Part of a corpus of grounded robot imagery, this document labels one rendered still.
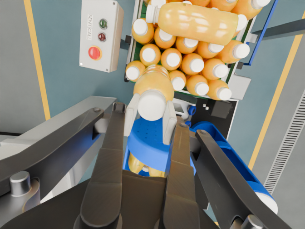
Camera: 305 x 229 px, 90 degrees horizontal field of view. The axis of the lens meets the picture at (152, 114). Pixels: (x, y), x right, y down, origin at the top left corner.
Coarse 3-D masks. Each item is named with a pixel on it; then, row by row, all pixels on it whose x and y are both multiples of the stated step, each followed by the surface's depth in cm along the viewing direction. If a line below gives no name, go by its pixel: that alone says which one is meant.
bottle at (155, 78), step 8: (144, 72) 30; (152, 72) 26; (160, 72) 27; (144, 80) 24; (152, 80) 24; (160, 80) 24; (168, 80) 26; (136, 88) 25; (144, 88) 23; (152, 88) 23; (160, 88) 23; (168, 88) 24; (168, 96) 24
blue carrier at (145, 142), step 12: (144, 120) 62; (156, 120) 65; (132, 132) 52; (144, 132) 53; (156, 132) 55; (132, 144) 50; (144, 144) 46; (156, 144) 47; (144, 156) 47; (156, 156) 45; (156, 168) 46
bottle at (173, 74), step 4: (168, 72) 58; (172, 72) 53; (176, 72) 52; (180, 72) 52; (172, 76) 51; (176, 76) 51; (180, 76) 51; (184, 76) 52; (172, 80) 50; (184, 80) 51
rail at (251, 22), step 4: (252, 20) 53; (248, 24) 55; (252, 24) 54; (248, 28) 55; (244, 32) 57; (248, 32) 55; (244, 36) 56; (244, 40) 56; (232, 64) 61; (236, 64) 58; (232, 68) 60; (232, 72) 60; (228, 76) 62; (232, 76) 60; (228, 80) 61; (228, 84) 61
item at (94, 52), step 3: (90, 48) 46; (93, 48) 46; (96, 48) 46; (90, 51) 47; (93, 51) 47; (96, 51) 47; (99, 51) 47; (90, 54) 47; (93, 54) 47; (96, 54) 47; (99, 54) 47; (90, 57) 47; (93, 57) 47; (96, 57) 47
